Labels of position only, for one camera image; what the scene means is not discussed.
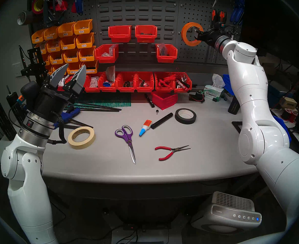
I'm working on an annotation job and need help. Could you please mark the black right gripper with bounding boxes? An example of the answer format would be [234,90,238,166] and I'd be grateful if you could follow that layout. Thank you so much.
[194,29,223,47]

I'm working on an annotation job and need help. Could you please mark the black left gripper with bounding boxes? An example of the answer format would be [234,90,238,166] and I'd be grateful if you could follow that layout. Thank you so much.
[29,63,87,121]

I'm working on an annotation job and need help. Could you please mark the orange tape roll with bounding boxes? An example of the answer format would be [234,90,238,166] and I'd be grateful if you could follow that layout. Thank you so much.
[181,22,204,47]

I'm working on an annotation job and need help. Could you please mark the beige masking tape roll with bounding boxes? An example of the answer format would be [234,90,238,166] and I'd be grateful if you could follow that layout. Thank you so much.
[68,126,96,149]

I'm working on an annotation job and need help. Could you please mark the red white tape roll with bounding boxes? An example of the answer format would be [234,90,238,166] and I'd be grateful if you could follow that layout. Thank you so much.
[49,0,69,11]

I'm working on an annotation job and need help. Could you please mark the black tape roll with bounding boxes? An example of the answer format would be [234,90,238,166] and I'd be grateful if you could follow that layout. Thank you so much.
[175,108,197,125]

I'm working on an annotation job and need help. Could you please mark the red plastic bin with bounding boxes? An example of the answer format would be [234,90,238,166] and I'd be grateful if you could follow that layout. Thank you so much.
[99,73,118,92]
[135,72,154,92]
[116,72,137,92]
[85,74,101,93]
[155,72,176,92]
[174,72,192,93]
[151,91,178,110]
[94,44,119,63]
[155,44,178,63]
[108,26,132,43]
[135,25,158,43]

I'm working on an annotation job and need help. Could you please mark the black metal stand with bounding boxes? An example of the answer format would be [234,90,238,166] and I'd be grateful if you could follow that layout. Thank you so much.
[21,47,54,85]

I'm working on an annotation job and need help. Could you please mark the white card packet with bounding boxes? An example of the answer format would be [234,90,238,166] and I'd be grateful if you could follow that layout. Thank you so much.
[106,66,116,82]

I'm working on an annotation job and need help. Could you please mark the clear plastic parts bag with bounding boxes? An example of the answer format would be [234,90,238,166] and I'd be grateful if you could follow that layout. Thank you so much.
[102,45,117,57]

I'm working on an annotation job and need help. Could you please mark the green cutting mat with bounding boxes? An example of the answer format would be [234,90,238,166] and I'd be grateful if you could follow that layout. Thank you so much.
[71,94,131,109]

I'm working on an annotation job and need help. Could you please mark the red black permanent marker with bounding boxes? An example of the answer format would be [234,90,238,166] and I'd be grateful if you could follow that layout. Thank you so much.
[176,80,191,92]

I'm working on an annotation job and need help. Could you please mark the blue plastic bin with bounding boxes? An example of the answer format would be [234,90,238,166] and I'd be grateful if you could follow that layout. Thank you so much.
[223,74,235,96]
[273,115,292,145]

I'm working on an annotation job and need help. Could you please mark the black cylinder with metal tip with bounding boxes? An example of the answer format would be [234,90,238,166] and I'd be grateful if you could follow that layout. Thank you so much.
[6,85,25,124]

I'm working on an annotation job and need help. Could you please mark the Kimtech tissue box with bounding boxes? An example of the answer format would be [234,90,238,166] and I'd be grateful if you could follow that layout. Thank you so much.
[204,74,226,102]

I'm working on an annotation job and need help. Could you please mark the black battery holder with board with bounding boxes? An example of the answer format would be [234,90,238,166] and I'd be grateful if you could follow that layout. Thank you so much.
[189,92,206,103]

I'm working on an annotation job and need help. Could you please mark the black hanging clamp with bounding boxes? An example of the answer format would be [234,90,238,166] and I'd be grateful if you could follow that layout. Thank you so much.
[43,0,63,26]

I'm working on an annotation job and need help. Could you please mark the tall black capped cylinder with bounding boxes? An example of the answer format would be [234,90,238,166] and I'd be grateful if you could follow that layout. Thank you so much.
[228,95,241,115]

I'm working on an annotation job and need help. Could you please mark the black ribbed cylinder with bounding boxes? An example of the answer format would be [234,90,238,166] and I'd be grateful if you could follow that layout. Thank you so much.
[0,103,18,141]

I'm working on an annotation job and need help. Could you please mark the black monitor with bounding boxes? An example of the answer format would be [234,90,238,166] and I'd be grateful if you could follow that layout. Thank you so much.
[238,0,299,73]

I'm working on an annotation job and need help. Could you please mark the glue bottle with blue cap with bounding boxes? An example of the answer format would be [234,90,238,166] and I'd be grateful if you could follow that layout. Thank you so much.
[139,119,153,137]

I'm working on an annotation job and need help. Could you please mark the black plastic tube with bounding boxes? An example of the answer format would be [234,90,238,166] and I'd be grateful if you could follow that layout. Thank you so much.
[151,112,174,130]

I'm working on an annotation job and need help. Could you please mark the dark blue crate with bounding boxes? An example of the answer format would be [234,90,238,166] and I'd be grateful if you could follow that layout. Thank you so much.
[268,80,283,104]

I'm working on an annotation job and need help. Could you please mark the small cardboard box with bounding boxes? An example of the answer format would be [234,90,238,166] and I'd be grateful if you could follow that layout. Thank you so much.
[279,96,298,110]

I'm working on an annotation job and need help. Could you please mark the black power strip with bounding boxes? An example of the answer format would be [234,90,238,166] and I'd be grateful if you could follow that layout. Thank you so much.
[124,222,172,231]

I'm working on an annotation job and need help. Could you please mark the white grey air purifier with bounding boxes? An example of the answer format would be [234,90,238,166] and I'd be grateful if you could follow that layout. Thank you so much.
[191,191,262,234]

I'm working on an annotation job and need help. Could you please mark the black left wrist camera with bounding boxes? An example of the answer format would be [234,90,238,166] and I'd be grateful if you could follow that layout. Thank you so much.
[17,81,40,112]

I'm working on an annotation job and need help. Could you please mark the blue handled hanging pliers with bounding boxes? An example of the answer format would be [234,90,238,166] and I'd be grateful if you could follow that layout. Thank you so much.
[229,0,246,25]

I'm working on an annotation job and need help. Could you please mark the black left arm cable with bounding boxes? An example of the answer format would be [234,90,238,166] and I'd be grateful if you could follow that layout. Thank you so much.
[47,114,67,145]

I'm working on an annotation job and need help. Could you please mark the red handled tool set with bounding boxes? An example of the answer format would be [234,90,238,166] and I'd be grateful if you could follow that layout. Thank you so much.
[158,76,176,87]

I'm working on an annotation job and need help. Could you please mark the blue handled hanging tool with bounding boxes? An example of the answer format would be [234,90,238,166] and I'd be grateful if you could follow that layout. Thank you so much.
[71,0,87,16]

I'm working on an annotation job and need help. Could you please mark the grey duct tape roll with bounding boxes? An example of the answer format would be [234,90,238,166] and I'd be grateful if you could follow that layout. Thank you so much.
[17,11,33,26]

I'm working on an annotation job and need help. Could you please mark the purple handled scissors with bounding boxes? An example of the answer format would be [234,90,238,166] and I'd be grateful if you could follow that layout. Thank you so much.
[115,125,136,164]

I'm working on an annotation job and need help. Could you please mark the red handled needle-nose pliers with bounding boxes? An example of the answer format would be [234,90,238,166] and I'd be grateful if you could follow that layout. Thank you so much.
[155,145,191,161]

